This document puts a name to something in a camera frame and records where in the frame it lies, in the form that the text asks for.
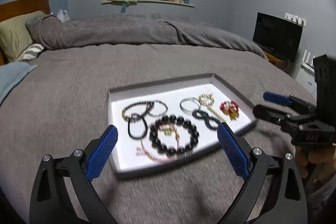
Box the grey shallow cardboard box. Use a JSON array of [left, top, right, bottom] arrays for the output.
[[107, 74, 256, 180]]

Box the gold ring chain bracelet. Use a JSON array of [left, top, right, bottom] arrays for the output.
[[198, 93, 215, 107]]

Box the grey white striped pillow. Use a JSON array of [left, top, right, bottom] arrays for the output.
[[16, 43, 44, 61]]

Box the black monitor screen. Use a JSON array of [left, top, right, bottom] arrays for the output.
[[252, 12, 303, 63]]

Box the pink cord charm bracelet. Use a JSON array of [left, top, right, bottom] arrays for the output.
[[135, 123, 182, 163]]

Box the grey rolled duvet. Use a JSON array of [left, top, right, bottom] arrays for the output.
[[25, 14, 266, 59]]

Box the wooden headboard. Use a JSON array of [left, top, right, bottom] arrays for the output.
[[1, 0, 51, 65]]

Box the white router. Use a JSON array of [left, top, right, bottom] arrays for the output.
[[301, 50, 315, 75]]

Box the blue gold chain bracelet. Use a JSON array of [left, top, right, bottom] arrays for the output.
[[192, 109, 223, 131]]

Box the wooden desk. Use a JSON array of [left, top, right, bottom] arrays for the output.
[[264, 51, 288, 71]]

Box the person right hand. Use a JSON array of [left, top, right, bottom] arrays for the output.
[[295, 144, 335, 182]]

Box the white plastic bag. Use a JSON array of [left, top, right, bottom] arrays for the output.
[[57, 10, 70, 23]]

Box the dark small bead bracelet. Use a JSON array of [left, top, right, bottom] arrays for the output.
[[121, 100, 155, 121]]

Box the black large bead bracelet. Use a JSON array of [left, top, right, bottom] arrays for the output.
[[148, 114, 200, 157]]

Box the red gold bead bracelet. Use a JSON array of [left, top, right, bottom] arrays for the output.
[[219, 99, 240, 121]]

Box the gold pearl hair clip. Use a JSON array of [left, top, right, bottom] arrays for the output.
[[207, 106, 226, 122]]

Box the olive green pillow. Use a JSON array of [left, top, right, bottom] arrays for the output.
[[1, 11, 45, 63]]

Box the black hair tie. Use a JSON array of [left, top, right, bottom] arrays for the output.
[[127, 113, 148, 139]]

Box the wooden window sill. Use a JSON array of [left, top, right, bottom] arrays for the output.
[[101, 0, 195, 8]]

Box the white wall hook rack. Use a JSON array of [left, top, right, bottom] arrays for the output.
[[285, 12, 306, 27]]

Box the silver thin bangle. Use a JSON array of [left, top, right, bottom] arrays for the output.
[[179, 97, 201, 115], [147, 100, 169, 118]]

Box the light blue blanket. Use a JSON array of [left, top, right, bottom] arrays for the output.
[[0, 62, 38, 104]]

